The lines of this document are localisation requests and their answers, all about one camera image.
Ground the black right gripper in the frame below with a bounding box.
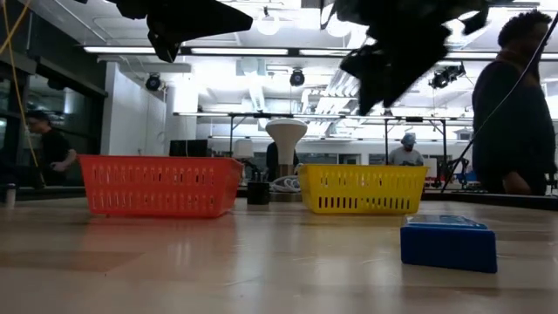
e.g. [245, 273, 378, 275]
[322, 0, 489, 117]

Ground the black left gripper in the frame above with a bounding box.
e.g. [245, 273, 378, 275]
[104, 0, 254, 64]

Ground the bright blue box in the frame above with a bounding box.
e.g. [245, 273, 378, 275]
[399, 214, 498, 275]

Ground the ceiling light strip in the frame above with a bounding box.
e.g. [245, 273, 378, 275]
[190, 47, 289, 56]
[82, 45, 157, 55]

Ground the white bulb lamp brass base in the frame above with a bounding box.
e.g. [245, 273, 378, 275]
[264, 117, 309, 203]

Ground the black monitor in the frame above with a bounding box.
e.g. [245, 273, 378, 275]
[168, 139, 209, 157]

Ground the yellow plastic basket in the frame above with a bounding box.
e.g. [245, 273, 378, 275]
[298, 163, 429, 215]

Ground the orange plastic basket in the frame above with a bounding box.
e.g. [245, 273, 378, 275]
[78, 154, 244, 219]

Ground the white coiled lamp cable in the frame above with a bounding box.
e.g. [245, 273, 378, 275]
[269, 174, 302, 194]

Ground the yellow extension cable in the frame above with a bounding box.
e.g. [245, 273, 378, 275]
[0, 0, 44, 188]

